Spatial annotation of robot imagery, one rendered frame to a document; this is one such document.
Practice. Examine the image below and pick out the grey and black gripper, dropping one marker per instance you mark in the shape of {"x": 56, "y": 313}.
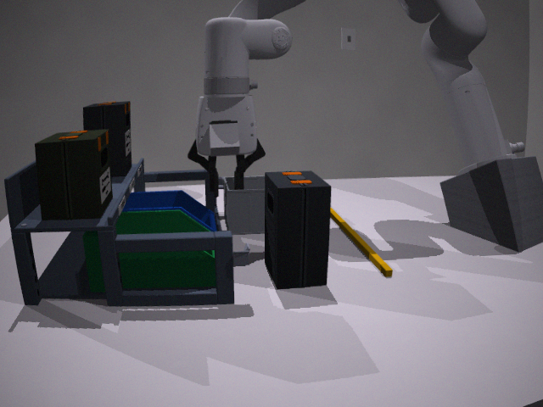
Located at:
{"x": 214, "y": 107}

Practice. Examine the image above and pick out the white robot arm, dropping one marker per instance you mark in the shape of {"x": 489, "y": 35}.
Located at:
{"x": 459, "y": 28}

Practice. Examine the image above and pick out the yellow bar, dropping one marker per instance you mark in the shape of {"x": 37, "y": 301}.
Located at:
{"x": 361, "y": 244}

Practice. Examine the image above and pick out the green open bin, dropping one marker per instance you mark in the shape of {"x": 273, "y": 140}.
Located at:
{"x": 149, "y": 270}

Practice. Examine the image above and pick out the blue open bin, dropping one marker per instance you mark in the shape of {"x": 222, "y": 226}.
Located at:
{"x": 172, "y": 200}

